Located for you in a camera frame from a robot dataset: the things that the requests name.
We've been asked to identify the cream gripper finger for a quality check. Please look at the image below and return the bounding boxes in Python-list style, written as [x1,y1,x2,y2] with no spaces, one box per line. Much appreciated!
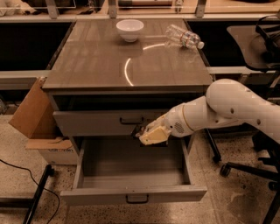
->
[138,127,172,146]

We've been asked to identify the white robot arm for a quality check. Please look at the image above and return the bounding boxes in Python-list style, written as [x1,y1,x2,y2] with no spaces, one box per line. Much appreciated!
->
[139,79,280,145]

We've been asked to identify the grey open lower drawer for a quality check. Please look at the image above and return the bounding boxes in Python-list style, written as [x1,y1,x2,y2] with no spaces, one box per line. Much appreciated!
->
[61,136,207,206]

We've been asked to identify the grey drawer cabinet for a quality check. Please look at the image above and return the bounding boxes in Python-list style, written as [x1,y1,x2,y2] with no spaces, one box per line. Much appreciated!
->
[43,18,212,147]

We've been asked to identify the grey upper closed drawer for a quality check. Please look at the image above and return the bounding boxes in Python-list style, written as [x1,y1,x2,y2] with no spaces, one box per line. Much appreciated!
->
[53,109,166,137]

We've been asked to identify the clear plastic water bottle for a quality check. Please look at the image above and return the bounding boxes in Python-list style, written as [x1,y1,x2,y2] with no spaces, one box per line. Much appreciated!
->
[165,24,205,49]

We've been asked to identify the white ceramic bowl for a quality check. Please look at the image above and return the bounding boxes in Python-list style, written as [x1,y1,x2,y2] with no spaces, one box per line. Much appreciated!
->
[116,19,144,43]

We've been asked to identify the white cardboard box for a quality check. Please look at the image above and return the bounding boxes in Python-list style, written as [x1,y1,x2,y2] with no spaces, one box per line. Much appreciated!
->
[25,137,78,165]

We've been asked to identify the black table leg left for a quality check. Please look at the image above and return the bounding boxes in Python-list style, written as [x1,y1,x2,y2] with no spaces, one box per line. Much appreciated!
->
[0,164,55,224]

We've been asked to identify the black office chair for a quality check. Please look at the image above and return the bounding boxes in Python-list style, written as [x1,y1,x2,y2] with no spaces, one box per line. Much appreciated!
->
[219,14,280,224]

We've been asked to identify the brown cardboard sheet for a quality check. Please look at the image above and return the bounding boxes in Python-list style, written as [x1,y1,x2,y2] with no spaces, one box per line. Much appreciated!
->
[9,77,56,139]

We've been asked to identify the black floor cable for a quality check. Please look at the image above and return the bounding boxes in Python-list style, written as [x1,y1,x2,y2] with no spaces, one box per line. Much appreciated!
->
[0,158,61,224]

